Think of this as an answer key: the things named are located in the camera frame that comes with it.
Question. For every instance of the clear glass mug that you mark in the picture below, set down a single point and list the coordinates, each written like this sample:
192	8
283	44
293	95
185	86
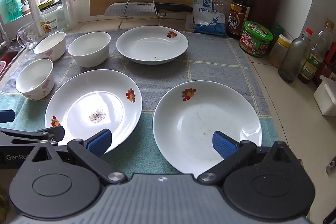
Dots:
27	36

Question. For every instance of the white plate fruit print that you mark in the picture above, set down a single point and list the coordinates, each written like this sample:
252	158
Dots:
199	113
147	45
84	98

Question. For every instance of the glass jar black lid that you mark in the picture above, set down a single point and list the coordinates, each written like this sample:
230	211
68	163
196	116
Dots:
51	18

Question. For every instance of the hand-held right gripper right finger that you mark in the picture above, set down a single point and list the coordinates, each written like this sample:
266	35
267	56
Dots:
223	144

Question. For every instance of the glass bottle red cap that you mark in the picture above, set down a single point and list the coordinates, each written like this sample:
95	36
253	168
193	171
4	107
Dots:
294	58

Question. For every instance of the white bowl pink flowers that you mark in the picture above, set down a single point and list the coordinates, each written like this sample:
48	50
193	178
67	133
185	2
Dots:
50	43
34	77

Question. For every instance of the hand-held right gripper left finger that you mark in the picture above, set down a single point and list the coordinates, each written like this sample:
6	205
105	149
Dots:
101	141

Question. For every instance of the white plastic container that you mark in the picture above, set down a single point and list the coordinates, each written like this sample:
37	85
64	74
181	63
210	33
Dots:
325	98

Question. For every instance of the dark vinegar bottle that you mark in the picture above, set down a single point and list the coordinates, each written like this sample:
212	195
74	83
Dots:
237	19

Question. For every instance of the small potted plant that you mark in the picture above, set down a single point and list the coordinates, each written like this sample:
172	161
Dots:
25	5

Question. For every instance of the plain white bowl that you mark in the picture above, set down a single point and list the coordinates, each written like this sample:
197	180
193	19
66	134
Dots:
89	52

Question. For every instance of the steel sink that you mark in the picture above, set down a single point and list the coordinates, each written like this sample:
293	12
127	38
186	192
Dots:
11	54

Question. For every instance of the grey checked cloth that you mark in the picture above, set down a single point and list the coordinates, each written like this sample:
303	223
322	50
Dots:
210	64

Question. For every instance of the green lidded sauce jar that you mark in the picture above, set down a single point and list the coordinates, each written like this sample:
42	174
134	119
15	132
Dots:
256	40

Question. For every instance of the dark red knife block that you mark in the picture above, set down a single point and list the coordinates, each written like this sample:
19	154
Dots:
265	3

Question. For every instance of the blue white salt bag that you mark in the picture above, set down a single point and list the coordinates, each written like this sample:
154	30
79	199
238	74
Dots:
208	16

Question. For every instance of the yellow lid spice jar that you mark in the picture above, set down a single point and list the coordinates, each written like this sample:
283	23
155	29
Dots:
279	52

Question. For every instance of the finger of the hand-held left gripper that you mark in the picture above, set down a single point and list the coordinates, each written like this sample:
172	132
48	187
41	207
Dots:
6	116
53	132

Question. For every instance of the dark sauce bottle red label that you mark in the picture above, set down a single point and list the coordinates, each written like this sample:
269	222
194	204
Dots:
331	58

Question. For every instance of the metal faucet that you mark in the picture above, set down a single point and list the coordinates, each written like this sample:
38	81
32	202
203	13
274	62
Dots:
2	32

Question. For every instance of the plastic bottle green label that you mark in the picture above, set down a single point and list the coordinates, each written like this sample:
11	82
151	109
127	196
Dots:
312	66

